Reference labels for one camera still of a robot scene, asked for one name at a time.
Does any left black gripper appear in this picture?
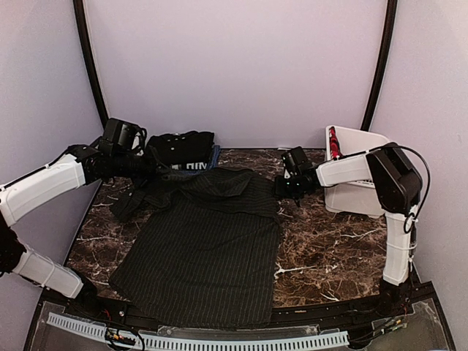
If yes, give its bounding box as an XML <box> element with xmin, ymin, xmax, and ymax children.
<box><xmin>113</xmin><ymin>144</ymin><xmax>169</xmax><ymax>188</ymax></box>

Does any black pinstriped long sleeve shirt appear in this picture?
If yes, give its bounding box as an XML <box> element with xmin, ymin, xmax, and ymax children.
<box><xmin>109</xmin><ymin>167</ymin><xmax>281</xmax><ymax>329</ymax></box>

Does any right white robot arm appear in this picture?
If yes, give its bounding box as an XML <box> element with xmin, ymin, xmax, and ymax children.
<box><xmin>273</xmin><ymin>143</ymin><xmax>431</xmax><ymax>286</ymax></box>

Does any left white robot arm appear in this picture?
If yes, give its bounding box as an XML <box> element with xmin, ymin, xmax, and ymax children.
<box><xmin>1</xmin><ymin>145</ymin><xmax>163</xmax><ymax>319</ymax></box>

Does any red black shirt in bin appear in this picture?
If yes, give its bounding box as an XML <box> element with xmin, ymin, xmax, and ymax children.
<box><xmin>328</xmin><ymin>126</ymin><xmax>343</xmax><ymax>160</ymax></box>

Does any black folded button shirt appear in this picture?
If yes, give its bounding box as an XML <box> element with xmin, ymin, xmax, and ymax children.
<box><xmin>145</xmin><ymin>131</ymin><xmax>215</xmax><ymax>166</ymax></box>

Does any white plastic bin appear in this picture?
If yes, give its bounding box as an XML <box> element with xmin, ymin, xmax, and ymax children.
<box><xmin>325</xmin><ymin>126</ymin><xmax>390</xmax><ymax>219</ymax></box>

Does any black white lettered folded shirt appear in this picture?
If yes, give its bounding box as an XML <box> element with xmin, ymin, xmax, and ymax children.
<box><xmin>167</xmin><ymin>146</ymin><xmax>216</xmax><ymax>173</ymax></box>

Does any blue checkered folded shirt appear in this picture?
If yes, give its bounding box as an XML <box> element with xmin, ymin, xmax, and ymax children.
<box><xmin>171</xmin><ymin>144</ymin><xmax>222</xmax><ymax>176</ymax></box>

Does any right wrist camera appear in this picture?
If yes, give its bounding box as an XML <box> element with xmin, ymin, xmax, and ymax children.
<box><xmin>281</xmin><ymin>146</ymin><xmax>314</xmax><ymax>177</ymax></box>

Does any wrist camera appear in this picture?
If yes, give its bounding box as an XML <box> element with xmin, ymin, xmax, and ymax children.
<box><xmin>281</xmin><ymin>146</ymin><xmax>314</xmax><ymax>177</ymax></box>
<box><xmin>99</xmin><ymin>118</ymin><xmax>147</xmax><ymax>154</ymax></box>

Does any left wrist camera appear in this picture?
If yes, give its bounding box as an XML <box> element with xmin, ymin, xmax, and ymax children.
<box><xmin>99</xmin><ymin>118</ymin><xmax>147</xmax><ymax>154</ymax></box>

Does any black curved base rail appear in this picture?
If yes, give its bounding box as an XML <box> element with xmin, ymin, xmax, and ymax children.
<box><xmin>41</xmin><ymin>282</ymin><xmax>445</xmax><ymax>331</ymax></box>

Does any left black frame post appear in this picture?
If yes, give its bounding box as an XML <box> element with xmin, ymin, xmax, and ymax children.
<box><xmin>72</xmin><ymin>0</ymin><xmax>110</xmax><ymax>131</ymax></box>

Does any black frame post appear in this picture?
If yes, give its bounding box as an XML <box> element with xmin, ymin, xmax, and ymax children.
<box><xmin>360</xmin><ymin>0</ymin><xmax>398</xmax><ymax>132</ymax></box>
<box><xmin>72</xmin><ymin>0</ymin><xmax>110</xmax><ymax>131</ymax></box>

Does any white slotted cable duct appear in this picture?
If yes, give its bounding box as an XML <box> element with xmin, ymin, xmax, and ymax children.
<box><xmin>46</xmin><ymin>312</ymin><xmax>350</xmax><ymax>350</ymax></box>

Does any right black frame post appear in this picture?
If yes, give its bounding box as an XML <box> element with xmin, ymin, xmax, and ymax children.
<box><xmin>360</xmin><ymin>0</ymin><xmax>398</xmax><ymax>132</ymax></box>

